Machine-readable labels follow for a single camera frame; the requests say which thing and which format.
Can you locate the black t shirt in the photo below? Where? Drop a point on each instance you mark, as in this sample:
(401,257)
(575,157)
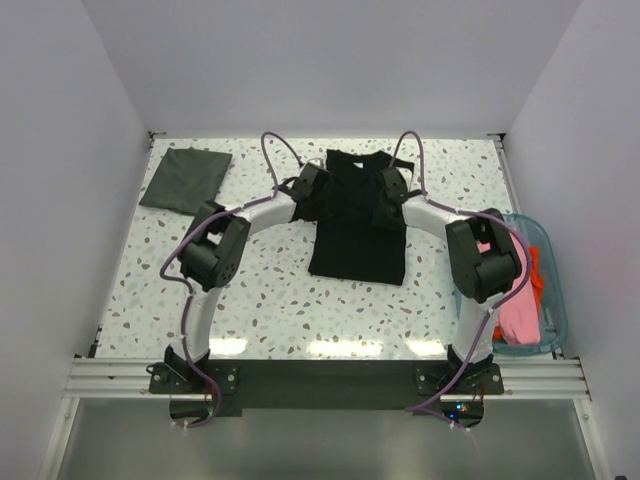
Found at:
(350,242)

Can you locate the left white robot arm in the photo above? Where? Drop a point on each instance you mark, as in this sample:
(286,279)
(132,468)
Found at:
(210,254)

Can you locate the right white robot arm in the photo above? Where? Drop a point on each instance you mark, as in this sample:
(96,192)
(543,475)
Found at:
(483,259)

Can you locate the folded grey t shirt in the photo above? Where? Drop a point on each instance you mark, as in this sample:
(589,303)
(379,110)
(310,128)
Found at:
(185,179)

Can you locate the orange t shirt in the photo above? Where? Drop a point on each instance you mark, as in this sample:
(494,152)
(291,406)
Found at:
(536,270)

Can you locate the pink t shirt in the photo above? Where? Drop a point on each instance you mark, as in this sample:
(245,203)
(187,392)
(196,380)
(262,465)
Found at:
(520,300)

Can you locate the teal plastic basket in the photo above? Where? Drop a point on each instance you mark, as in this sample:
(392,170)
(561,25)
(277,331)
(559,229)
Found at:
(532,320)

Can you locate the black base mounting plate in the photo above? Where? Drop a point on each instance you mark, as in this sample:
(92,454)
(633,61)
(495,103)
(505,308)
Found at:
(297,384)

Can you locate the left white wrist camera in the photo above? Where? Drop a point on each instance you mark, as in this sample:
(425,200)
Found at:
(317,161)

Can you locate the aluminium frame rail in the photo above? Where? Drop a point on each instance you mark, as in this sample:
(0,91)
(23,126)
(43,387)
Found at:
(524,378)

